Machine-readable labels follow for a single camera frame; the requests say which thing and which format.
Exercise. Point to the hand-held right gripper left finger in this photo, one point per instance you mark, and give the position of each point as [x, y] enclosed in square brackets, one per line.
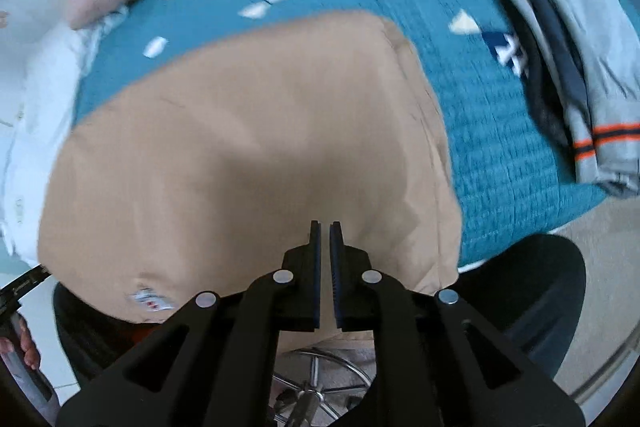
[315, 277]

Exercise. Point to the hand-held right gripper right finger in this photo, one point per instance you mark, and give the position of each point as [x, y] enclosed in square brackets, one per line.
[335, 277]

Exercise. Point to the tan jacket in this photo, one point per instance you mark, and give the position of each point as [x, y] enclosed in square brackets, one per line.
[225, 132]

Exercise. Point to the person's left hand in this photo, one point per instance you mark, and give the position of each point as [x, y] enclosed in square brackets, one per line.
[31, 359]

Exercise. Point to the chrome chair base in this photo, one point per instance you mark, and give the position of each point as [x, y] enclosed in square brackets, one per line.
[312, 387]

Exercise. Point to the white pillow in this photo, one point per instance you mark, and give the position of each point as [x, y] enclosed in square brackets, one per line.
[40, 107]

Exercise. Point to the folded dark garment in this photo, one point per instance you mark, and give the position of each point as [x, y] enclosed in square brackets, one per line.
[555, 72]

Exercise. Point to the folded grey orange-striped garment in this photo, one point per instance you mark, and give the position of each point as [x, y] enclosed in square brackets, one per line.
[600, 57]

